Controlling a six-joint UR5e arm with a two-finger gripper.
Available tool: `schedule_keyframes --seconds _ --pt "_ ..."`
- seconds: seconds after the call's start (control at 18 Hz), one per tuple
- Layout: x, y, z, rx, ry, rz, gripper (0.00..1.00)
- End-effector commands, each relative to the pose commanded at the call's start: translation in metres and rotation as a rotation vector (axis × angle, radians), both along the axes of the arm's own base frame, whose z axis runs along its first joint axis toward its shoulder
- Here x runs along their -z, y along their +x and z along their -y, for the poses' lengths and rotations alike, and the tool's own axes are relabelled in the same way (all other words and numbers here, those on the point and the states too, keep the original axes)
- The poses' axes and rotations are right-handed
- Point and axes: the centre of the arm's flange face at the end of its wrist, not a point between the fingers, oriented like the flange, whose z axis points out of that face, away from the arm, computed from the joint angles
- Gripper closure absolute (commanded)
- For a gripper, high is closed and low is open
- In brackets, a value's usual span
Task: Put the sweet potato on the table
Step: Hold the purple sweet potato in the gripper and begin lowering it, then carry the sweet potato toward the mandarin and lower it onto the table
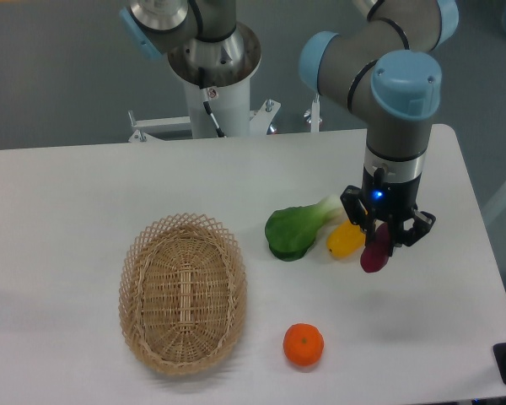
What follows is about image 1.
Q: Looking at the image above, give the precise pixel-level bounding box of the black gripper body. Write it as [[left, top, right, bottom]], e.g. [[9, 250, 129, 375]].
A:
[[340, 168, 436, 246]]

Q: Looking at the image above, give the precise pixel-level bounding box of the purple sweet potato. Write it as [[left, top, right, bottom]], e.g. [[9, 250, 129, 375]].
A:
[[360, 223, 391, 273]]

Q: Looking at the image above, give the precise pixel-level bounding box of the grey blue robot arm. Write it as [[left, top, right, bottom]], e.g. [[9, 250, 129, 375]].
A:
[[120, 1, 459, 249]]

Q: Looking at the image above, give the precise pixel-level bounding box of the yellow pepper toy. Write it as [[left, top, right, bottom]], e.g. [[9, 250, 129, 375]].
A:
[[326, 220, 365, 259]]

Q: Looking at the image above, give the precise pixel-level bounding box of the green bok choy toy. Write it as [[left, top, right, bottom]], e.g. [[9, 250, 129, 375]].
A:
[[264, 195, 343, 262]]

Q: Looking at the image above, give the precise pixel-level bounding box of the orange mandarin toy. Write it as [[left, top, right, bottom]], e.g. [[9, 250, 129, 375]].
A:
[[283, 323, 324, 367]]

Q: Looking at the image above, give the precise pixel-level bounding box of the woven wicker basket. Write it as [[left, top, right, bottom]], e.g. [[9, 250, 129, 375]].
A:
[[118, 213, 247, 376]]

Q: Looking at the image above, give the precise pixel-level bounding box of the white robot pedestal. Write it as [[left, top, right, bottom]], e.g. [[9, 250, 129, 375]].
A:
[[127, 24, 324, 143]]

